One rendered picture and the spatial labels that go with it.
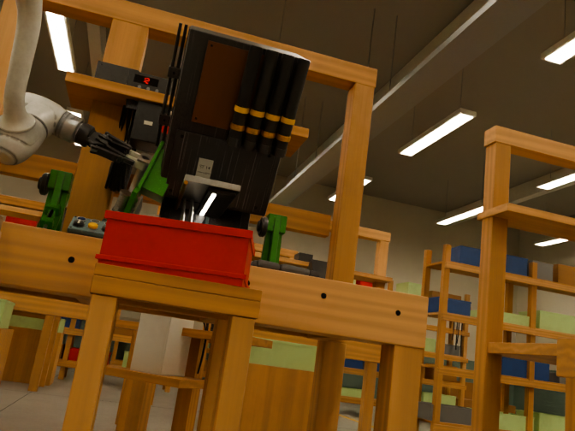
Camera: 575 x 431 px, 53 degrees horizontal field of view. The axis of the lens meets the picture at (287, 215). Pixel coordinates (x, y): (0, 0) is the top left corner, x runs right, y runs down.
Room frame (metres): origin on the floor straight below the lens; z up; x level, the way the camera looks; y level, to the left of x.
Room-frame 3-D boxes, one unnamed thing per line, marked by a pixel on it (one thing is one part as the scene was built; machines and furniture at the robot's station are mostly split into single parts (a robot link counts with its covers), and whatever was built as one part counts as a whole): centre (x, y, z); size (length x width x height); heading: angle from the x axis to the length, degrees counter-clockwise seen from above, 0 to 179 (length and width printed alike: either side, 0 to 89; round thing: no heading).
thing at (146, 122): (2.00, 0.52, 1.42); 0.17 x 0.12 x 0.15; 104
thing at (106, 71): (1.96, 0.70, 1.59); 0.15 x 0.07 x 0.07; 104
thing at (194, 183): (1.74, 0.27, 1.11); 0.39 x 0.16 x 0.03; 14
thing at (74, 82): (2.07, 0.43, 1.52); 0.90 x 0.25 x 0.04; 104
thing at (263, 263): (1.63, -0.01, 0.91); 0.20 x 0.11 x 0.03; 111
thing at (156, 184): (1.74, 0.43, 1.17); 0.13 x 0.12 x 0.20; 104
